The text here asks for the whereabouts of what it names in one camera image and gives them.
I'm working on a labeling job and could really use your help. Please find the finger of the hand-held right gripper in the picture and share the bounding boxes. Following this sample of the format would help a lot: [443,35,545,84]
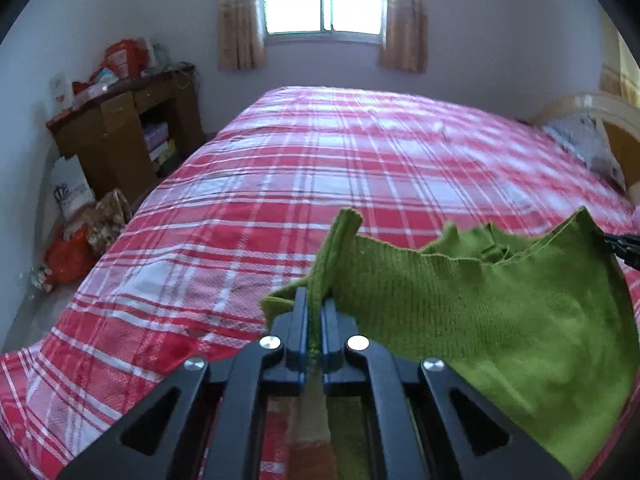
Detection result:
[601,232,640,272]

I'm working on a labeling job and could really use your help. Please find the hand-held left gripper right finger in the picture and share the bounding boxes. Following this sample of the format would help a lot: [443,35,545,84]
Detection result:
[320,297,573,480]

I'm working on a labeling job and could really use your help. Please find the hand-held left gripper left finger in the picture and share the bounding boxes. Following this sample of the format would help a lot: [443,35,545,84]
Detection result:
[57,287,311,480]

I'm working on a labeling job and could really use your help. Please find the green orange striped knit sweater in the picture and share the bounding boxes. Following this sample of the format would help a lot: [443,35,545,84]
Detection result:
[260,206,636,480]

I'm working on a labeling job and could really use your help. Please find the grey patterned pillow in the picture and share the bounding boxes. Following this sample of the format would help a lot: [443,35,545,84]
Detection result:
[542,112,627,191]

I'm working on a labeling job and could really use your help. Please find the cream wooden headboard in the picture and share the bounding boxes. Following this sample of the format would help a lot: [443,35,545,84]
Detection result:
[530,91,640,191]

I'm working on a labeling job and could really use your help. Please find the bed with red plaid sheet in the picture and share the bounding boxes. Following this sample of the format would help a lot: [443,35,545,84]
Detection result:
[0,85,640,480]

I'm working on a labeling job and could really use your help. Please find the yellow curtain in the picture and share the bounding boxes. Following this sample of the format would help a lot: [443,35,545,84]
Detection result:
[600,35,640,107]

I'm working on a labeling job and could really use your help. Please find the floral fabric bag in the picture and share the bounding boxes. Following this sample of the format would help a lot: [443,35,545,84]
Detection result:
[80,189,132,256]

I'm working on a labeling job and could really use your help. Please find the stack of books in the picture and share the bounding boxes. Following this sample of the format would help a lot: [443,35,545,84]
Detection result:
[142,122,177,166]

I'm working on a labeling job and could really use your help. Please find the red plastic bag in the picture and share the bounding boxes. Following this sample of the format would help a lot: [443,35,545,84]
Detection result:
[44,227,98,283]

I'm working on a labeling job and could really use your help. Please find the brown wooden desk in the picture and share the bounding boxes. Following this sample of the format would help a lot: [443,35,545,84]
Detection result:
[46,63,207,201]

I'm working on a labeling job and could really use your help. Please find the crinkled foil wrapper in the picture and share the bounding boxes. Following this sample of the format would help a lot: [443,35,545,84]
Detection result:
[20,267,54,294]

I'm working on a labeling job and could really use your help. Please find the white paper bag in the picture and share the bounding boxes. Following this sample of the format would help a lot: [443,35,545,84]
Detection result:
[48,156,96,221]

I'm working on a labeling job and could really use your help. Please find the beige patterned curtain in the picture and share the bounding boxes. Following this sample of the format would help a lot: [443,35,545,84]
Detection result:
[218,0,267,71]
[377,0,429,75]

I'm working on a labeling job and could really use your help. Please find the red and white package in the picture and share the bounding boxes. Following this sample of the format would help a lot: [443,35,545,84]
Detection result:
[72,67,121,107]

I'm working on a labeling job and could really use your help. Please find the red gift box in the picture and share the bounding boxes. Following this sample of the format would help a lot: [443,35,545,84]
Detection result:
[103,39,147,79]

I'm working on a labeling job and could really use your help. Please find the white card box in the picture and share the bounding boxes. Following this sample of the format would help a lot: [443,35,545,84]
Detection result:
[50,74,72,114]

